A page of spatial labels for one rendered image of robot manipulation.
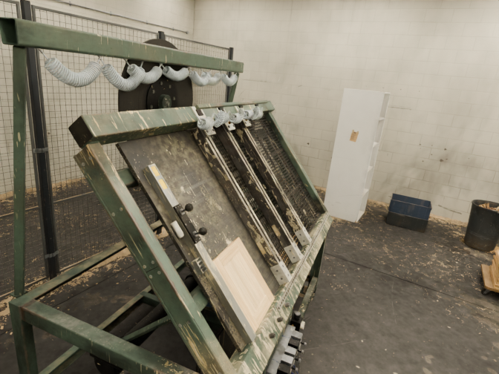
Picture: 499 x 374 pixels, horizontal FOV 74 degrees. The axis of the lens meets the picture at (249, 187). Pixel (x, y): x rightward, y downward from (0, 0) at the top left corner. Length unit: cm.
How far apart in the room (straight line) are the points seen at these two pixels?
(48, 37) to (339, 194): 471
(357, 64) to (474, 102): 202
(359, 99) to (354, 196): 149
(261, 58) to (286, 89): 88
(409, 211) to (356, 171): 108
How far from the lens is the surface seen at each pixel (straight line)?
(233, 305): 166
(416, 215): 590
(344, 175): 554
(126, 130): 153
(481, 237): 590
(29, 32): 170
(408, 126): 669
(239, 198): 199
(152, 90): 232
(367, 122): 536
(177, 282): 142
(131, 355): 183
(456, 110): 665
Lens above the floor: 207
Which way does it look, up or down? 18 degrees down
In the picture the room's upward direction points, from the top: 6 degrees clockwise
